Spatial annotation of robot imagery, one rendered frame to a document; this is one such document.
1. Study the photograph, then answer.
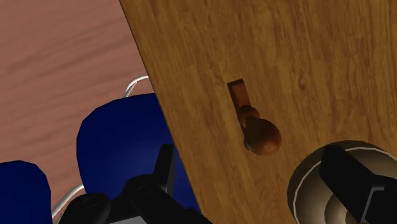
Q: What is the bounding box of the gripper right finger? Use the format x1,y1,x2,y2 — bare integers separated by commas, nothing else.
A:
319,144,397,224

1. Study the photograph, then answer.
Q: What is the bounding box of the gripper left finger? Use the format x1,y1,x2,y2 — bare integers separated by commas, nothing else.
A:
59,143,214,224

